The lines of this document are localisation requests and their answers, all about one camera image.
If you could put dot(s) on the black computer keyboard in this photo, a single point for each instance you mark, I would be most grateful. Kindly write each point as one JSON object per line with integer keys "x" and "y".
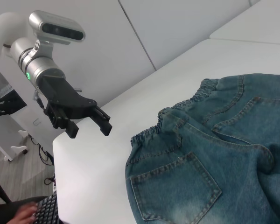
{"x": 45, "y": 210}

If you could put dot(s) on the white wheeled stand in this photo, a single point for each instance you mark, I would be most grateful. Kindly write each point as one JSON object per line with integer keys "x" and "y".
{"x": 14, "y": 123}

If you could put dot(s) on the blue denim shorts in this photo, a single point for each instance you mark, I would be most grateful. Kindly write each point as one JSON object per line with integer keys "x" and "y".
{"x": 200, "y": 151}

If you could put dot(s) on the white wall socket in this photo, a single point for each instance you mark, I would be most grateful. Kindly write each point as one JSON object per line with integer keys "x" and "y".
{"x": 37, "y": 121}

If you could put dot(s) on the operator bare hand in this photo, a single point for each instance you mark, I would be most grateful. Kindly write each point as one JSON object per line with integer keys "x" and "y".
{"x": 24, "y": 215}

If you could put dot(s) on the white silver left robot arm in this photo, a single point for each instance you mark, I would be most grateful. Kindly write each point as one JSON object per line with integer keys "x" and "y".
{"x": 21, "y": 50}

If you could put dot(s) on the black bracket shelf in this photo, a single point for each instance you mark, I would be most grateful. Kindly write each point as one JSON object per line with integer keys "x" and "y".
{"x": 11, "y": 100}

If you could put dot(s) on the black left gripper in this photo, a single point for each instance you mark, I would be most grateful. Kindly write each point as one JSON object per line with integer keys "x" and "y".
{"x": 65, "y": 98}

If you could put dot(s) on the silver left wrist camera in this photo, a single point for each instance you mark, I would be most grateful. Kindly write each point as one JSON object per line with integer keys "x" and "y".
{"x": 56, "y": 28}

